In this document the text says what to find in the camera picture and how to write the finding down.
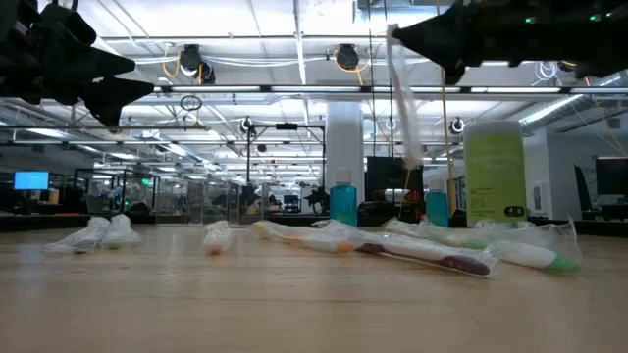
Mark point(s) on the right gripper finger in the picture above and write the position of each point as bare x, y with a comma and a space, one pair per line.
441, 22
458, 54

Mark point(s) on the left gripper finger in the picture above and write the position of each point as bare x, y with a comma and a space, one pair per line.
118, 95
88, 59

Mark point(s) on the purple toothbrush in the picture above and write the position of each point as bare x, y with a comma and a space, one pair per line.
427, 252
81, 240

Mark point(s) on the small blue mouthwash bottle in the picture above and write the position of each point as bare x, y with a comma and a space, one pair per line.
436, 208
343, 201

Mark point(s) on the orange toothbrush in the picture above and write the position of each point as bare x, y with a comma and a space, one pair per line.
304, 238
217, 237

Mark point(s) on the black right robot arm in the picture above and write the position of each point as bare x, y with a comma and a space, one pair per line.
593, 39

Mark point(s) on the blue lit monitor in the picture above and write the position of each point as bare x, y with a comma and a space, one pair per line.
31, 180

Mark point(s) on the green label wipes canister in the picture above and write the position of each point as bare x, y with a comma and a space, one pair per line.
494, 171

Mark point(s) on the black monitor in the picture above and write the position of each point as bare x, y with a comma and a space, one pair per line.
612, 176
390, 176

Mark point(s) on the clear acrylic toothbrush holder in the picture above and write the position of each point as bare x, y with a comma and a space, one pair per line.
211, 203

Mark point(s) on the white building column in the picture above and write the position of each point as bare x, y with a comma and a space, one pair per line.
345, 142

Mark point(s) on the black gantry frame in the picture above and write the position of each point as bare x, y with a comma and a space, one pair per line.
286, 126

